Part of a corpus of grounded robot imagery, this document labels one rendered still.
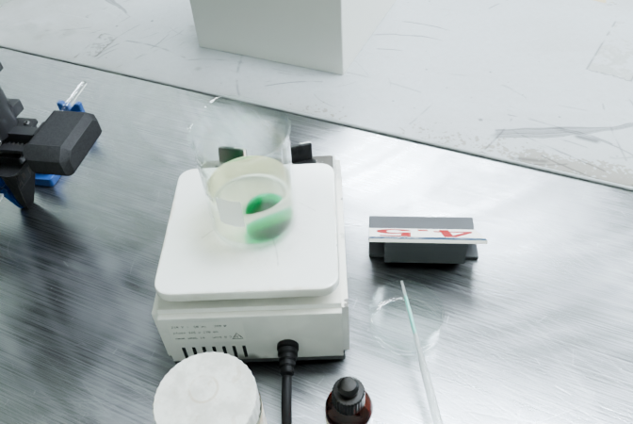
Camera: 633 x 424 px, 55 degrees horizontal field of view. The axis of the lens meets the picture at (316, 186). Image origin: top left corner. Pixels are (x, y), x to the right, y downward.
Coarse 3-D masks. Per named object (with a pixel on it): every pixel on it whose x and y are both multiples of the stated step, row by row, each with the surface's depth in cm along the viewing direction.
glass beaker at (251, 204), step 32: (224, 96) 40; (192, 128) 38; (224, 128) 40; (256, 128) 41; (288, 128) 37; (224, 160) 42; (256, 160) 35; (288, 160) 38; (224, 192) 37; (256, 192) 37; (288, 192) 39; (224, 224) 39; (256, 224) 39; (288, 224) 41
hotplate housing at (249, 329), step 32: (160, 320) 40; (192, 320) 40; (224, 320) 40; (256, 320) 40; (288, 320) 40; (320, 320) 40; (192, 352) 43; (224, 352) 42; (256, 352) 43; (288, 352) 41; (320, 352) 43
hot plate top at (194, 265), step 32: (192, 192) 45; (320, 192) 44; (192, 224) 43; (320, 224) 42; (160, 256) 41; (192, 256) 40; (224, 256) 40; (256, 256) 40; (288, 256) 40; (320, 256) 40; (160, 288) 39; (192, 288) 39; (224, 288) 38; (256, 288) 38; (288, 288) 38; (320, 288) 38
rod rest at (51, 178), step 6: (60, 102) 64; (78, 102) 63; (60, 108) 64; (72, 108) 64; (78, 108) 63; (36, 174) 59; (42, 174) 59; (48, 174) 59; (36, 180) 59; (42, 180) 59; (48, 180) 59; (54, 180) 59; (48, 186) 59
